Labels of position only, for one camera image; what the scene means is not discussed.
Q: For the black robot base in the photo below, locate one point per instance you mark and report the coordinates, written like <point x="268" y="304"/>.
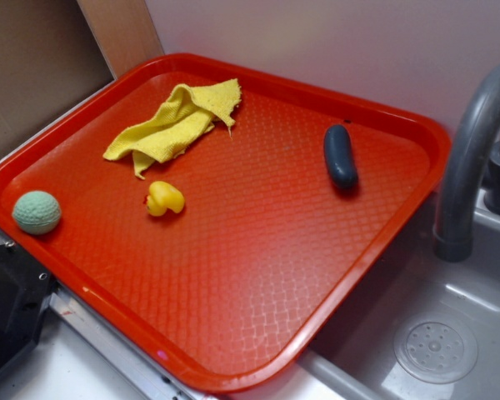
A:
<point x="25" y="290"/>

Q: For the dark green plastic pickle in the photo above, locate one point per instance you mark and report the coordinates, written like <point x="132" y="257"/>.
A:
<point x="338" y="154"/>

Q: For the red plastic tray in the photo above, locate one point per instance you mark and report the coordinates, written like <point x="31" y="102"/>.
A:
<point x="225" y="294"/>

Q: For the yellow rubber duck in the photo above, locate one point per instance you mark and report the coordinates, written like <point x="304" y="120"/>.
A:
<point x="163" y="197"/>

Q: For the yellow cloth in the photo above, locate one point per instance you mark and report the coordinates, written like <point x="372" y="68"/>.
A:
<point x="186" y="115"/>

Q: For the grey toy sink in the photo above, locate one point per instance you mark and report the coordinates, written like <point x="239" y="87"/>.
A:
<point x="416" y="327"/>

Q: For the green golf ball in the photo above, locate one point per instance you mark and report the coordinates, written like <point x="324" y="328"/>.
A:
<point x="37" y="212"/>

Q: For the grey toy faucet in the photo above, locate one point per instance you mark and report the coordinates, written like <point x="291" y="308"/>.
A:
<point x="474" y="157"/>

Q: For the brown wooden board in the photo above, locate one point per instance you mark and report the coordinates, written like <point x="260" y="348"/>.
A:
<point x="54" y="54"/>

